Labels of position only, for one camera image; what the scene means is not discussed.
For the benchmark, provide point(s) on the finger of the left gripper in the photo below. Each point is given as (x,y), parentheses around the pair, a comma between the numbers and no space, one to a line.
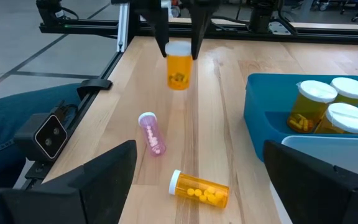
(160,25)
(200,21)

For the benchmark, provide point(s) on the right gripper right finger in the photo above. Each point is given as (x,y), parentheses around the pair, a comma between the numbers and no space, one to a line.
(315,199)

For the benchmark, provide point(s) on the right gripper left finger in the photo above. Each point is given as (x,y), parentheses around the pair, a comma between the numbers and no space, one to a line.
(98,193)

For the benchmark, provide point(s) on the large amber pill bottle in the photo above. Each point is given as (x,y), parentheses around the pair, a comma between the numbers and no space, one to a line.
(306,109)
(179,71)
(350,88)
(346,118)

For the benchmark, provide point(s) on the pink pill bottle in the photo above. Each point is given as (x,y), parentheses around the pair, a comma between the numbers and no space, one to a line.
(152,137)

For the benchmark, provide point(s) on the small amber pill bottle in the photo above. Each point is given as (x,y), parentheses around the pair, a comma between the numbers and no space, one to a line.
(204,191)

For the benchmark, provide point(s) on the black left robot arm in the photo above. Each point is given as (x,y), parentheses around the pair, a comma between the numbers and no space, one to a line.
(261,15)

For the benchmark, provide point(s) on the clear plastic bin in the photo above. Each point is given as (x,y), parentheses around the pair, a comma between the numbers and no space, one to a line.
(337,152)

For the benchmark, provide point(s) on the blue plastic bin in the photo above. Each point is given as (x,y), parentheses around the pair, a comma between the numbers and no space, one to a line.
(269,102)

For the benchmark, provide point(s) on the silver aluminium strut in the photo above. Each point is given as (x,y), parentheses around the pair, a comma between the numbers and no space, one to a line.
(123,28)

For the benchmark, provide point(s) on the person's leg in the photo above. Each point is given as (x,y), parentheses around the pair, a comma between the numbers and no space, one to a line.
(5,124)

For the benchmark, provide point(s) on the black table-level camera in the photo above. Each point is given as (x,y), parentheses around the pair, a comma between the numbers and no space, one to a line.
(47,137)

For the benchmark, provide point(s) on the black aluminium table frame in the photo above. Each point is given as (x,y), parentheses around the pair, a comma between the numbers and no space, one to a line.
(79,28)

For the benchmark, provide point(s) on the black plastic frame clamp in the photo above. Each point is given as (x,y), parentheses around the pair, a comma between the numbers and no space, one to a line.
(93,85)

